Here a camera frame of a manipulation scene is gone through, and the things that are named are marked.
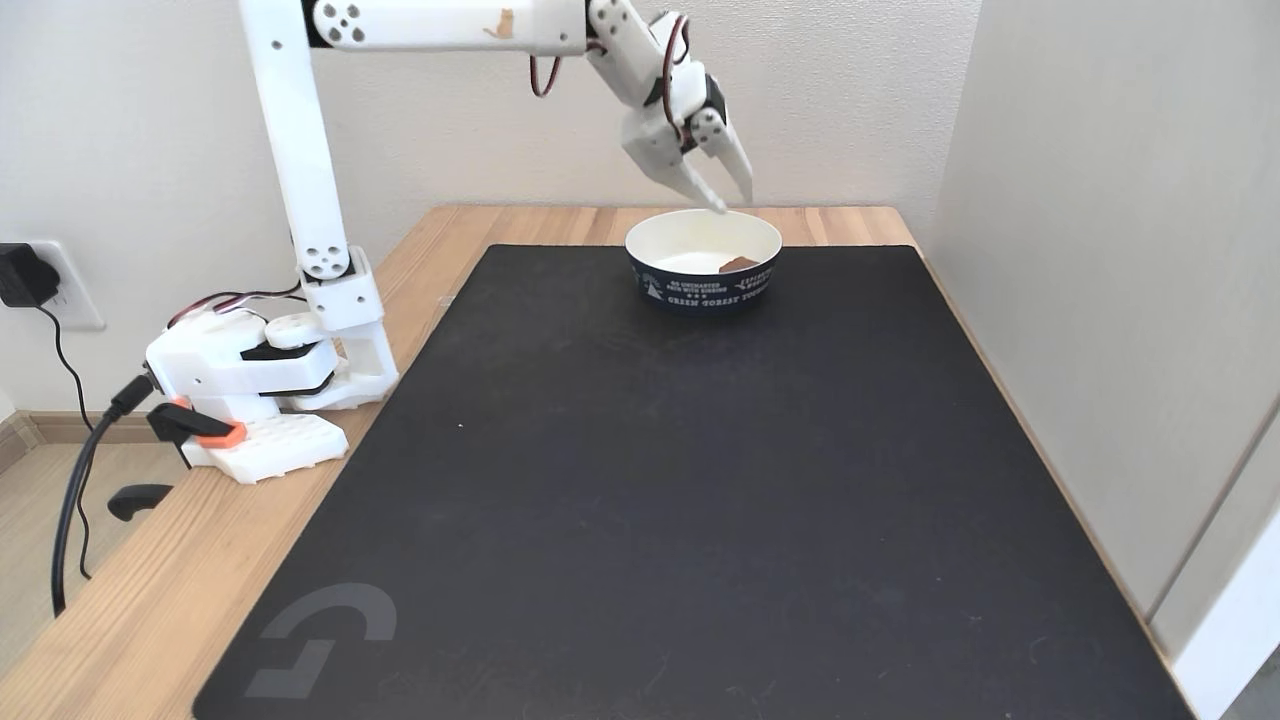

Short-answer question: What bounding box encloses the navy and white paper bowl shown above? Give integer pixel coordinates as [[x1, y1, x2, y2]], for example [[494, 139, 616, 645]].
[[624, 208, 784, 314]]

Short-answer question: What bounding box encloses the black desk mat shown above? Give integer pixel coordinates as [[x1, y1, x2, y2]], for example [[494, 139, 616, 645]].
[[192, 244, 1197, 720]]

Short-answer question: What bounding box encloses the black and orange clamp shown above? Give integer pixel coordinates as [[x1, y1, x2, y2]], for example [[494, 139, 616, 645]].
[[107, 398, 249, 523]]

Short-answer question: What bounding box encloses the black power adapter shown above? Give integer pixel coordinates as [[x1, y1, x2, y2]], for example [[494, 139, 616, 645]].
[[0, 243, 60, 308]]

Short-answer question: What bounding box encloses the wooden baseboard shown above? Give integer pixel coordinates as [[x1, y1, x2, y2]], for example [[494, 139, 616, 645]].
[[0, 410, 153, 475]]

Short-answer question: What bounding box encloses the red black white servo wire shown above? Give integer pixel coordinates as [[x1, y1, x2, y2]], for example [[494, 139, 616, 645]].
[[657, 11, 695, 143]]

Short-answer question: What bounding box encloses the white wall outlet plate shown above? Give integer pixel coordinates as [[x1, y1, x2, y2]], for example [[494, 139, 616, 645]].
[[20, 239, 107, 332]]

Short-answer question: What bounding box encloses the thin black adapter cable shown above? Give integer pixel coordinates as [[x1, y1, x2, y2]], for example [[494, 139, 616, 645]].
[[35, 304, 94, 582]]

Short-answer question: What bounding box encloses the thick black cable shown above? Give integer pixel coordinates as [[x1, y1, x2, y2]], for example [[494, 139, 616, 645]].
[[51, 375, 157, 617]]

